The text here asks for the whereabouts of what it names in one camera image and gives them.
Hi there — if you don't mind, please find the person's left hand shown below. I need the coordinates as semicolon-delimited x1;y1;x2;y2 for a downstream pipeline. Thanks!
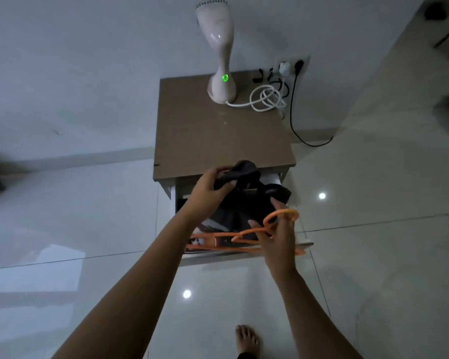
178;166;237;226

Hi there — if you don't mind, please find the person's right hand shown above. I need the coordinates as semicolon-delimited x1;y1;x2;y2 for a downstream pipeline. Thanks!
248;197;299;272

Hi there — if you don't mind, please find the black garment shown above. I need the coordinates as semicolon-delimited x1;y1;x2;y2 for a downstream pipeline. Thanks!
213;159;293;240

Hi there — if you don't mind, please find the orange plastic clothes hanger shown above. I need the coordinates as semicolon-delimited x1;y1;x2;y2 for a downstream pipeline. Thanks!
186;208;308;257

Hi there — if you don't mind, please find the person's left forearm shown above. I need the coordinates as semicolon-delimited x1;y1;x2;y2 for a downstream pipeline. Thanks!
52;212;206;359

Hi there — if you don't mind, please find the person's right forearm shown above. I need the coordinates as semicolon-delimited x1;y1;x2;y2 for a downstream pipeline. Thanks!
267;267;364;359

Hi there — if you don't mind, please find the white open drawer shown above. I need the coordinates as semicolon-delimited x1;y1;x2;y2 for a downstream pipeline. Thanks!
170;172;315;268

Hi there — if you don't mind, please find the brown top bedside cabinet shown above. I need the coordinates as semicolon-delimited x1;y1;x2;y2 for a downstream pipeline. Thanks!
152;70;298;200

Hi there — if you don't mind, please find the person's bare foot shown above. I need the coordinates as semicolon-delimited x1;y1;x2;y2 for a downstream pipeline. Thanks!
234;325;261;359

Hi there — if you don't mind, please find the white handheld garment steamer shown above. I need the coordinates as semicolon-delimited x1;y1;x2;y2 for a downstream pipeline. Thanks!
195;0;237;105

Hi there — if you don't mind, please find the dark round object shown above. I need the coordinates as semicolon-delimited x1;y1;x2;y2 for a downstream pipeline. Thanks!
424;1;448;21

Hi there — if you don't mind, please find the black power plug with cable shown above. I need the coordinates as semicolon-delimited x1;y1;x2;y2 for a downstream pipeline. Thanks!
288;60;335;148

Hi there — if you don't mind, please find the white steamer power cable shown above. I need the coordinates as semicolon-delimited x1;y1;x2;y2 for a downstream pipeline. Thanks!
225;84;287;113

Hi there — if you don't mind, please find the white wall power socket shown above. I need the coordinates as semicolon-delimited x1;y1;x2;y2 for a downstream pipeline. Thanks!
272;54;311;78

